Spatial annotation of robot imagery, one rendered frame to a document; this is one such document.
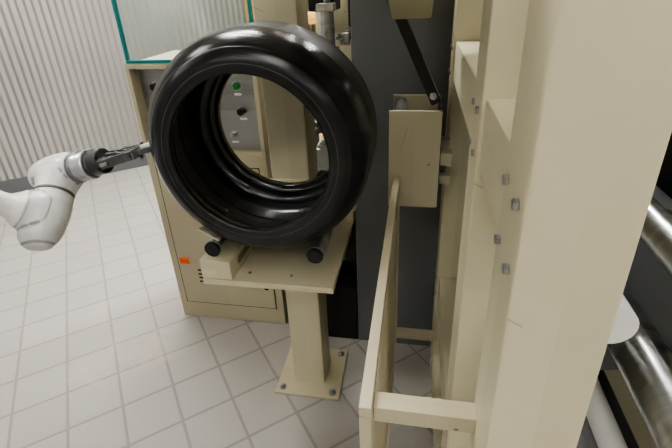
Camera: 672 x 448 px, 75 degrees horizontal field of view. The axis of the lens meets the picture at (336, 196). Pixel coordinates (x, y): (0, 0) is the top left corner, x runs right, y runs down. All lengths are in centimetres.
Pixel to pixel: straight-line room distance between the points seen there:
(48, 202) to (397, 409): 105
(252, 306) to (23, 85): 295
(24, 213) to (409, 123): 104
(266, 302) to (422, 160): 123
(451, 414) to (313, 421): 126
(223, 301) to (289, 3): 151
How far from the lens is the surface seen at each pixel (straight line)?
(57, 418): 227
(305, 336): 185
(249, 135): 188
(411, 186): 134
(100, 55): 446
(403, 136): 128
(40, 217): 138
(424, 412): 69
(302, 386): 201
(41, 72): 448
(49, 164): 147
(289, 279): 123
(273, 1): 135
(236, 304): 231
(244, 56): 99
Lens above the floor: 153
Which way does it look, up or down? 26 degrees down
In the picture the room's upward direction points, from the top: 3 degrees counter-clockwise
